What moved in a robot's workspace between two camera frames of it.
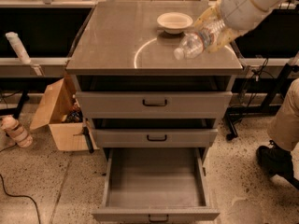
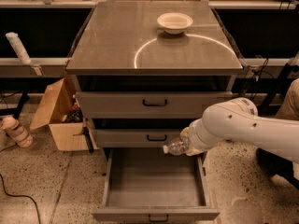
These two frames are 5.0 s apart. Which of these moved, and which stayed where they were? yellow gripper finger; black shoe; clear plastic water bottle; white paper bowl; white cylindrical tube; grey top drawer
Moved: yellow gripper finger; clear plastic water bottle
Stayed: grey top drawer; white paper bowl; black shoe; white cylindrical tube
